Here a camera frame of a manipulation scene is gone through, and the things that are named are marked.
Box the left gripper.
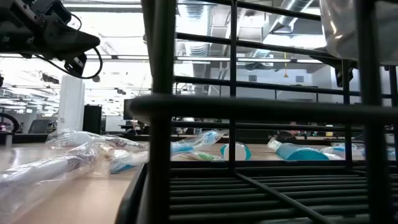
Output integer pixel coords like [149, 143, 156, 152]
[0, 0, 101, 78]

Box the silver ventilation duct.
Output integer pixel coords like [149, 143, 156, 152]
[175, 0, 322, 97]

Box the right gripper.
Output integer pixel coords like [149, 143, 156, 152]
[310, 46, 356, 88]

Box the black wire caddy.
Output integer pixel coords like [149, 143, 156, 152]
[114, 0, 398, 224]

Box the blue mouthwash bottle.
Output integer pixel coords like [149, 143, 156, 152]
[267, 138, 331, 161]

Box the green toothbrush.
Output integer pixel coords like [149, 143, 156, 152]
[186, 151, 220, 162]

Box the teal toothpaste tube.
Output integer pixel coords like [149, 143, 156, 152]
[220, 141, 252, 161]

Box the grey office chair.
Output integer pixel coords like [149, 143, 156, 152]
[27, 119, 51, 134]

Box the grey toothbrush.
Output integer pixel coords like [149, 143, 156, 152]
[45, 128, 147, 151]

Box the black tall cabinet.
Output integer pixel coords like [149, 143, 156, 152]
[82, 105, 103, 134]

